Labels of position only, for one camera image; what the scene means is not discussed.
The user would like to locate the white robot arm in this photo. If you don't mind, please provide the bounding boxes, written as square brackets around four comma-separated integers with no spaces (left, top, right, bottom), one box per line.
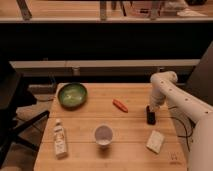
[148,71,213,171]

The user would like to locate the orange carrot toy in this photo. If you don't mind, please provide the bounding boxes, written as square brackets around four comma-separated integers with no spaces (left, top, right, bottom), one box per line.
[112,99,128,113]

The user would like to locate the white paper cup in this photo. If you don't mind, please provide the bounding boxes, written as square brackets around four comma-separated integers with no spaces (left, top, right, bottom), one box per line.
[94,125,113,148]

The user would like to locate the green bowl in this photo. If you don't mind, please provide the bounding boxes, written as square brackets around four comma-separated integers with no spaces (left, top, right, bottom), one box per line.
[57,83,87,108]

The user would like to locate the white plastic bottle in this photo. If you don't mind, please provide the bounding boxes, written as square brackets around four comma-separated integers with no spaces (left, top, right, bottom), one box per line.
[54,119,68,158]

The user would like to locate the black office chair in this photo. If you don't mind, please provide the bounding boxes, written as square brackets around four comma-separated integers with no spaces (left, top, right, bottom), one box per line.
[0,59,49,168]

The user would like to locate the black cable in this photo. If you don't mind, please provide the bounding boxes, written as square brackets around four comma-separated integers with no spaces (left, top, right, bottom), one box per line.
[168,105,194,153]

